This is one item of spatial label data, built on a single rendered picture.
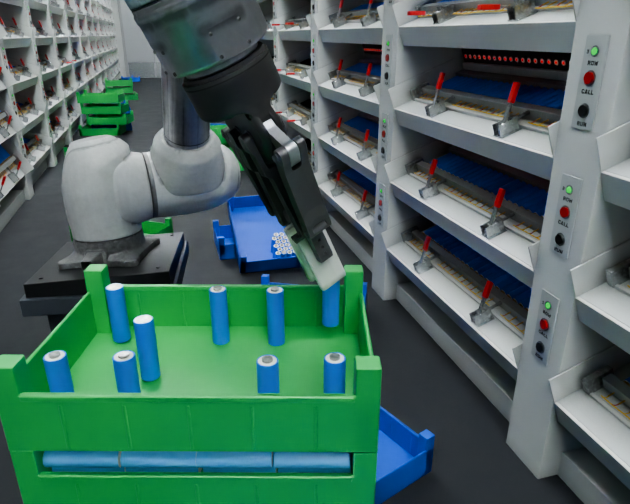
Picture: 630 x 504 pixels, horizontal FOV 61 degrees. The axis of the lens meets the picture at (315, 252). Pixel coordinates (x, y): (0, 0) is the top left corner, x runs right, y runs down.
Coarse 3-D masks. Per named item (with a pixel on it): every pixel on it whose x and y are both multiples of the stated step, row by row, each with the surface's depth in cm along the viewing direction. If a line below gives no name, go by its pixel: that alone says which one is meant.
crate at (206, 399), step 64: (64, 320) 53; (192, 320) 61; (256, 320) 61; (320, 320) 61; (0, 384) 41; (192, 384) 51; (256, 384) 51; (320, 384) 51; (64, 448) 43; (128, 448) 43; (192, 448) 43; (256, 448) 43; (320, 448) 43
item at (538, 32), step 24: (408, 0) 126; (432, 0) 126; (576, 0) 73; (408, 24) 125; (432, 24) 114; (456, 24) 104; (480, 24) 96; (504, 24) 89; (528, 24) 84; (552, 24) 79; (480, 48) 99; (504, 48) 92; (528, 48) 86; (552, 48) 81
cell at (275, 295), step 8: (272, 288) 56; (280, 288) 56; (272, 296) 55; (280, 296) 56; (272, 304) 56; (280, 304) 56; (272, 312) 56; (280, 312) 56; (272, 320) 56; (280, 320) 57; (272, 328) 57; (280, 328) 57; (272, 336) 57; (280, 336) 57; (272, 344) 58; (280, 344) 58
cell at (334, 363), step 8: (336, 352) 45; (328, 360) 44; (336, 360) 44; (344, 360) 44; (328, 368) 44; (336, 368) 44; (344, 368) 44; (328, 376) 44; (336, 376) 44; (344, 376) 44; (328, 384) 44; (336, 384) 44; (344, 384) 45; (328, 392) 45; (336, 392) 44; (344, 392) 45
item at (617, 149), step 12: (612, 132) 70; (624, 132) 71; (600, 144) 71; (612, 144) 71; (624, 144) 72; (600, 156) 71; (612, 156) 72; (624, 156) 72; (600, 168) 72; (612, 168) 72; (624, 168) 71; (612, 180) 71; (624, 180) 69; (612, 192) 72; (624, 192) 70; (624, 204) 71
